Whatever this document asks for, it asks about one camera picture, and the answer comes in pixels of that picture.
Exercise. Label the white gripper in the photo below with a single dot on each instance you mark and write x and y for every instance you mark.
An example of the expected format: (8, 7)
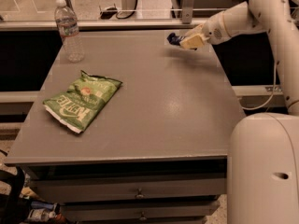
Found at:
(213, 30)

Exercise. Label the blue rxbar blueberry bar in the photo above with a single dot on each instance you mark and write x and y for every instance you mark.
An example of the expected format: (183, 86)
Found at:
(174, 39)

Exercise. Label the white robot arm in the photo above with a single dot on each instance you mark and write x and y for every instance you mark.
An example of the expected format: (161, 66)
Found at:
(263, 156)

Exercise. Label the black device on floor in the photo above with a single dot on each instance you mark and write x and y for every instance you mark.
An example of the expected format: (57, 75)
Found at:
(107, 13)

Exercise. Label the grey drawer cabinet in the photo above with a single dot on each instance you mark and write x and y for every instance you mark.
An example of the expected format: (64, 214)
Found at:
(173, 115)

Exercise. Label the clear plastic water bottle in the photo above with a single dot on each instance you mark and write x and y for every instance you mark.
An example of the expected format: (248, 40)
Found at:
(67, 24)

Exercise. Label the green kettle chips bag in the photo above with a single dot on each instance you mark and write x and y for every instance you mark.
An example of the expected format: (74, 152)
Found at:
(84, 99)

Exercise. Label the lower grey drawer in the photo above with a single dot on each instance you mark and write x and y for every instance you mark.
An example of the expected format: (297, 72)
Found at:
(139, 211)

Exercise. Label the grey drawer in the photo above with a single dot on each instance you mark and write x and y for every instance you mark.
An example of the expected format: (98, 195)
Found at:
(139, 211)
(129, 188)

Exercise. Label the upper grey drawer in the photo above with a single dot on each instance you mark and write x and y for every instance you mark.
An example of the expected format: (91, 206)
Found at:
(129, 188)

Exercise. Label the small bottle on floor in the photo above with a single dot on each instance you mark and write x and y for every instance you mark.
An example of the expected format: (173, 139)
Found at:
(40, 215)

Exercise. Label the black bag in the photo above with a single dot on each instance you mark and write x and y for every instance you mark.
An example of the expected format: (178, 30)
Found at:
(13, 208)

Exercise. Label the metal guard rail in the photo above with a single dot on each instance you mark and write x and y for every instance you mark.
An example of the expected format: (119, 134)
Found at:
(103, 25)

